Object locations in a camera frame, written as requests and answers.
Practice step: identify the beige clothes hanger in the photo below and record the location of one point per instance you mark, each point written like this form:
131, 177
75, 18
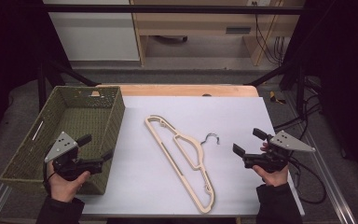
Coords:
200, 154

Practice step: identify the black horizontal frame bar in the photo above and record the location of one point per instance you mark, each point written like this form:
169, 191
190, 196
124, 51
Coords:
167, 9

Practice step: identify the green woven basket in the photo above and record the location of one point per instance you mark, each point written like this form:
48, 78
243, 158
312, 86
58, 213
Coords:
84, 121

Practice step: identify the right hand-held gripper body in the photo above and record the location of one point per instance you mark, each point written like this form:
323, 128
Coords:
287, 142

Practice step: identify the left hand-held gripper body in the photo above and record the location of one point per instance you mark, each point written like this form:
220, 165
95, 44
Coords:
62, 146

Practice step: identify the white table sheet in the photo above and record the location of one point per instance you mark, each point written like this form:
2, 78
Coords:
245, 118

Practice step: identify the light wooden desk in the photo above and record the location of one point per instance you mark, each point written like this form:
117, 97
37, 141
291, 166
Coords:
192, 23

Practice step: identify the black metal stand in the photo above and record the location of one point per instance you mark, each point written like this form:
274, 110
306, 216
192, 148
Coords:
300, 90
42, 87

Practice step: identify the black curtain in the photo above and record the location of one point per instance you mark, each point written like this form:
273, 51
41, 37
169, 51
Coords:
9, 46
348, 62

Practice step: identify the person's left hand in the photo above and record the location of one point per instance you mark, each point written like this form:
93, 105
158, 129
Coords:
63, 188

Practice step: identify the person's right hand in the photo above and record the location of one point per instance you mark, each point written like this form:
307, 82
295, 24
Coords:
275, 179

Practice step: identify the white cabinet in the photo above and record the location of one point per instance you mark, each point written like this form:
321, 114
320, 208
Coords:
96, 34

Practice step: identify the yellow and black tool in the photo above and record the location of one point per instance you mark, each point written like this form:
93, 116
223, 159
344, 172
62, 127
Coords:
273, 97

